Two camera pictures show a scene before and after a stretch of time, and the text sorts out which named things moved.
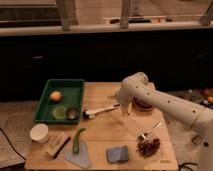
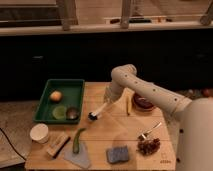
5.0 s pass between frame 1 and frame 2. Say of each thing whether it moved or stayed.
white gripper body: moved
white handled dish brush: moved
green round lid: stayed
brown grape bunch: stayed
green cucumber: stayed
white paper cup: stayed
